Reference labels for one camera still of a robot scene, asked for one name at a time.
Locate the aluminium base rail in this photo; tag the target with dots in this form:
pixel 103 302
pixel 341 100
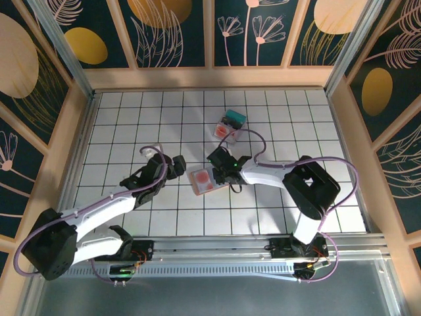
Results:
pixel 210 245

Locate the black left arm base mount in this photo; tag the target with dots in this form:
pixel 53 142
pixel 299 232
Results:
pixel 144 247

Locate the aluminium frame post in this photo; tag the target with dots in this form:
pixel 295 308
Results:
pixel 65 49
pixel 352 44

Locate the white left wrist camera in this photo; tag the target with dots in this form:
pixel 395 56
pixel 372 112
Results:
pixel 148 152

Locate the pink leather card holder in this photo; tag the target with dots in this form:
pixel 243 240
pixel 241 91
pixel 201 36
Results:
pixel 218 188

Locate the dark printed card stack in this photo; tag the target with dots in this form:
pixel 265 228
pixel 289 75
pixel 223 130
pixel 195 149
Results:
pixel 232 123

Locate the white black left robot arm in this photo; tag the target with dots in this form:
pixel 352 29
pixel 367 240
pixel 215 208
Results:
pixel 102 210

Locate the dark floral wall panel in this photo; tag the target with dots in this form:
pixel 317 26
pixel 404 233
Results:
pixel 237 49
pixel 26 49
pixel 394 66
pixel 13 184
pixel 105 33
pixel 158 39
pixel 401 171
pixel 312 39

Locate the grey metal base plate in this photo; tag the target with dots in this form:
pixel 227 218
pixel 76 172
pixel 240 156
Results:
pixel 210 296

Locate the white card red circles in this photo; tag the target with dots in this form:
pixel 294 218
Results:
pixel 200 177
pixel 221 131

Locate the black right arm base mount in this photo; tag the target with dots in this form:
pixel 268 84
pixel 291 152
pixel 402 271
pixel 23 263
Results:
pixel 279 247

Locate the teal card stack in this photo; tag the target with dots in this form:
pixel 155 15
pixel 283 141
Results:
pixel 237 116

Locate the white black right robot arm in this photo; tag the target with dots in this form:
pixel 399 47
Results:
pixel 263 174

